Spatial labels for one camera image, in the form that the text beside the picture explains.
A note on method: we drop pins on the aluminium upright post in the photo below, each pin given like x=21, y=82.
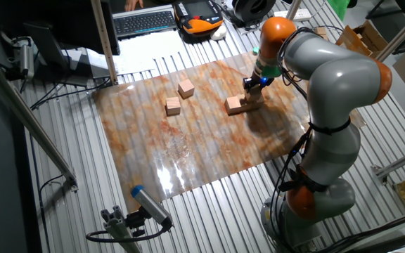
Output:
x=293, y=7

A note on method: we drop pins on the brown cardboard box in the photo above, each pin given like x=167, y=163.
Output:
x=364, y=38

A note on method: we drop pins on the orange black teach pendant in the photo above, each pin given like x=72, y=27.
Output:
x=199, y=17

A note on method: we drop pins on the white computer mouse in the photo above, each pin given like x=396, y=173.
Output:
x=219, y=33

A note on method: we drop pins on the white power strip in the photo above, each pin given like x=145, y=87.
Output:
x=302, y=14

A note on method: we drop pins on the silver camera with blue cap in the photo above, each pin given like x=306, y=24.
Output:
x=149, y=205

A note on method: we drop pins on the black computer keyboard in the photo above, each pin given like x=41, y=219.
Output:
x=144, y=22

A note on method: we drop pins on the aluminium frame beam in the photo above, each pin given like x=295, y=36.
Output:
x=403, y=31
x=399, y=161

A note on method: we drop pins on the aluminium profile camera mount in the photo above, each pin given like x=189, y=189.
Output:
x=118, y=228

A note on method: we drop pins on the long aluminium frame rail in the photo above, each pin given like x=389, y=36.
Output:
x=23, y=112

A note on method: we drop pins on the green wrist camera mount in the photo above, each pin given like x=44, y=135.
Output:
x=269, y=72

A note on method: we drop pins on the black computer monitor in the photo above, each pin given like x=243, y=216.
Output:
x=65, y=21

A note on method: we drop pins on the grey monitor stand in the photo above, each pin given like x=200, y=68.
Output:
x=46, y=42

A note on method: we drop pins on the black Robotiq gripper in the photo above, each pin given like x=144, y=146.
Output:
x=258, y=82

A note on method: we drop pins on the black round spool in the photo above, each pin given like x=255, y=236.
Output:
x=244, y=8

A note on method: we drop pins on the white paper sheet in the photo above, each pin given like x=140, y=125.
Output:
x=134, y=66
x=153, y=45

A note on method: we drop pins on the orange marble pattern mat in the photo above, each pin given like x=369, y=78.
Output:
x=188, y=140

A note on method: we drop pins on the spare wooden block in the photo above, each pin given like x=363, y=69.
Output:
x=322, y=32

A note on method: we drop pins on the person hand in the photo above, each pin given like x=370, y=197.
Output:
x=133, y=4

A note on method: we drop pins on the beige upright frame post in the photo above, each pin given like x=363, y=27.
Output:
x=104, y=42

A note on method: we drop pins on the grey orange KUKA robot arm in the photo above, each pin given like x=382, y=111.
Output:
x=339, y=88

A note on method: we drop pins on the green cloth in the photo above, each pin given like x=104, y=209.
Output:
x=337, y=7

